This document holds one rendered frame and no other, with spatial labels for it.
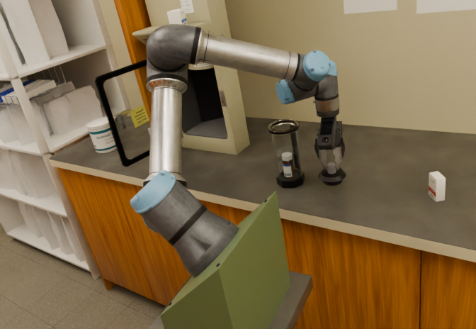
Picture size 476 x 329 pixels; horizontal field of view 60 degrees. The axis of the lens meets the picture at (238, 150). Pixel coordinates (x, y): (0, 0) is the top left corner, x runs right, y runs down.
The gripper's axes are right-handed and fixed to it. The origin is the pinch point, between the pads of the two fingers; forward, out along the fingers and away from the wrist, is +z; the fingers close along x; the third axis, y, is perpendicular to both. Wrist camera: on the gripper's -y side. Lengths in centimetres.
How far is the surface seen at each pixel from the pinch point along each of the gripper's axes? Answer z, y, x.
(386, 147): 8.5, 32.0, -16.7
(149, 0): -59, 34, 73
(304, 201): 8.6, -7.6, 8.7
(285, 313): 9, -55, 5
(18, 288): 103, 18, 215
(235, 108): -11, 31, 43
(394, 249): 16.9, -19.1, -19.6
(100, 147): 5, 29, 118
